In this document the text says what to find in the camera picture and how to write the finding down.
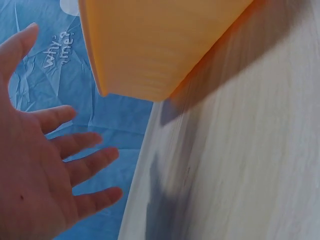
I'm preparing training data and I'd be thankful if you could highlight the person's left hand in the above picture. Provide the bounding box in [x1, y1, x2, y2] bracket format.
[0, 22, 124, 240]

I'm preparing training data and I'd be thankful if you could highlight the orange plastic bin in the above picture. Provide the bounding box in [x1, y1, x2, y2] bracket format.
[77, 0, 263, 102]

